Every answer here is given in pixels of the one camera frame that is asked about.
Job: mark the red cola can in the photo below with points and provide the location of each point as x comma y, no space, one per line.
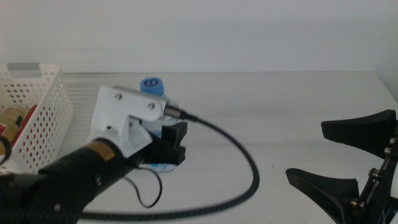
26,123

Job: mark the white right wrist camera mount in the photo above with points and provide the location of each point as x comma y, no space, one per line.
395,180

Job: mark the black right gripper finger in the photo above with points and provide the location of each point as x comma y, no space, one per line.
363,130
329,189

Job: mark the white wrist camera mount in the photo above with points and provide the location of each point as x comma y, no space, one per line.
124,109
395,180

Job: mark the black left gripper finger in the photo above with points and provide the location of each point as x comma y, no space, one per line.
174,133

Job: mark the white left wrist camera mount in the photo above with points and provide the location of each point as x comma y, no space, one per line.
124,109

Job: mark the white perforated plastic basket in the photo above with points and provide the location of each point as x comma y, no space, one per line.
53,124

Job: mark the yellow tea bottle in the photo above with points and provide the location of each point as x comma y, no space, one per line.
11,121

